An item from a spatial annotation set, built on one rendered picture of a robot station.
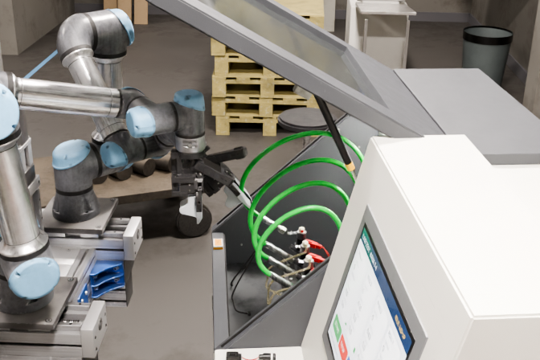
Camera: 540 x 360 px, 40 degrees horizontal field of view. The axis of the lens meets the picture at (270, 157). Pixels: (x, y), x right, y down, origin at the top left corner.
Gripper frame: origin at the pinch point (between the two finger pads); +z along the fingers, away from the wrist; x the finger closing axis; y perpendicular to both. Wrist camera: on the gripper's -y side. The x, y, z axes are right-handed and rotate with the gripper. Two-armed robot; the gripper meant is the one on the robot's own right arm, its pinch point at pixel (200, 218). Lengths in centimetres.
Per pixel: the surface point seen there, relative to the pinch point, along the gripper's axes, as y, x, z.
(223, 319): -5.8, 6.6, 27.7
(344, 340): -30, 51, 2
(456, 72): -80, -42, -27
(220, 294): -5.2, -5.7, 27.7
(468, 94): -77, -21, -27
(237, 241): -12, -43, 32
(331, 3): -155, -728, 91
